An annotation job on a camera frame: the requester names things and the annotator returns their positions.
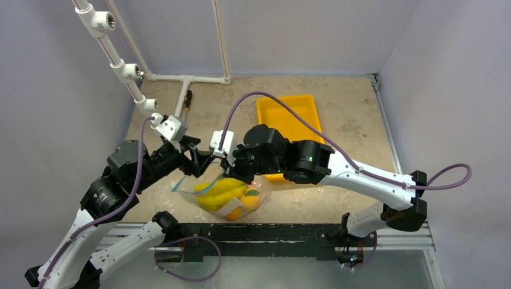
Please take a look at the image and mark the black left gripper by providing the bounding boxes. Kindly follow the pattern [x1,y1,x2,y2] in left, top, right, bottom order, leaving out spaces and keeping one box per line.
[134,134,215,191]

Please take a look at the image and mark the black yellow screwdriver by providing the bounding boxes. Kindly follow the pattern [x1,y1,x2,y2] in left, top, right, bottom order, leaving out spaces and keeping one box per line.
[181,90,193,122]

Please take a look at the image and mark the clear zip top bag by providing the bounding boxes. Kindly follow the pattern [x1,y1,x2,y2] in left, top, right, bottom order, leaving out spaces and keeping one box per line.
[171,162,269,222]

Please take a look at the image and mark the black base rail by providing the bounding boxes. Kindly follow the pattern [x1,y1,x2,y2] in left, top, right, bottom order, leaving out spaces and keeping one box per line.
[152,211,377,267]

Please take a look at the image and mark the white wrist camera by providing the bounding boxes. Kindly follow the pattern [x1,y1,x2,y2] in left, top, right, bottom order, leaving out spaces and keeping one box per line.
[209,130,238,158]
[151,113,188,142]

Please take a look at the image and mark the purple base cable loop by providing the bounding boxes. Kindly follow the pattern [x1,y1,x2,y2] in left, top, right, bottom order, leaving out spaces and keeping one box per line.
[154,234,222,283]

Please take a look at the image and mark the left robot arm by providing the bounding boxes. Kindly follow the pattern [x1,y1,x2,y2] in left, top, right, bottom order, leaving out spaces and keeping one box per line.
[25,136,213,288]

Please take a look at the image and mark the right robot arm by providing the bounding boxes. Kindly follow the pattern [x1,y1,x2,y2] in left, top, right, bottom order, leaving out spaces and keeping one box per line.
[211,125,427,245]

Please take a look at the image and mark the yellow plastic tray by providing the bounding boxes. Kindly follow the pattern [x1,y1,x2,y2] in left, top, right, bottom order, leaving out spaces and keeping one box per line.
[257,95,332,184]

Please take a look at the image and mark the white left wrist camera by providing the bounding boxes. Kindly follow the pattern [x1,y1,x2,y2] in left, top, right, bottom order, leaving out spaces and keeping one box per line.
[151,113,188,142]

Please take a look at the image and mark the white pvc pipe frame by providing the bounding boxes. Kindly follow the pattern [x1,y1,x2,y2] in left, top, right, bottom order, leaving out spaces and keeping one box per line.
[71,0,233,119]

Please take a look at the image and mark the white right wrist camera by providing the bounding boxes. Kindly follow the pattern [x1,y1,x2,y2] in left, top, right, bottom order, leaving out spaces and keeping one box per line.
[209,130,238,158]

